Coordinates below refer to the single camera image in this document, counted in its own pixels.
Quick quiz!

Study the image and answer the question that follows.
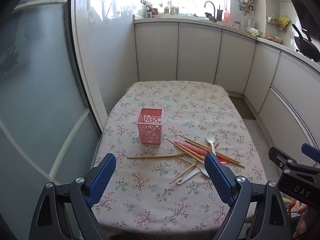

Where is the red plastic spoon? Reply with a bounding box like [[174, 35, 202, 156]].
[[175, 141, 229, 165]]

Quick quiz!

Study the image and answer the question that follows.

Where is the white plastic spoon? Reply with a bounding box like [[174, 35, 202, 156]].
[[206, 131, 216, 155]]

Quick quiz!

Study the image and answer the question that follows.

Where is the pink plastic utensil basket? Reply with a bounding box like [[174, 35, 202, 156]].
[[136, 108, 163, 145]]

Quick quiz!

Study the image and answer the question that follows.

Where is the chrome kitchen faucet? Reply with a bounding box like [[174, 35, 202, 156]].
[[203, 0, 217, 18]]

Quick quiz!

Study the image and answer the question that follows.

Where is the person's right hand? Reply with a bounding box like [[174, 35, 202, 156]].
[[293, 204, 308, 239]]

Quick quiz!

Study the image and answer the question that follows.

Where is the red snack packaging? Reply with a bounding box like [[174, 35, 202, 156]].
[[283, 197, 300, 218]]

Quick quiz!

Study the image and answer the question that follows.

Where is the floral tablecloth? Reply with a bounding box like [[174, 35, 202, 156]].
[[93, 81, 267, 234]]

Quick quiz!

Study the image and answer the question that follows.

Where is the black wok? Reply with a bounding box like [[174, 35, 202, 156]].
[[291, 23, 320, 62]]

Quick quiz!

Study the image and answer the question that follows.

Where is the yellow snack bag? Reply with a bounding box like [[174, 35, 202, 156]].
[[276, 14, 291, 31]]

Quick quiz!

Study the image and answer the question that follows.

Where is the clear plastic bottle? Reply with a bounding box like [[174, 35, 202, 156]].
[[246, 18, 254, 31]]

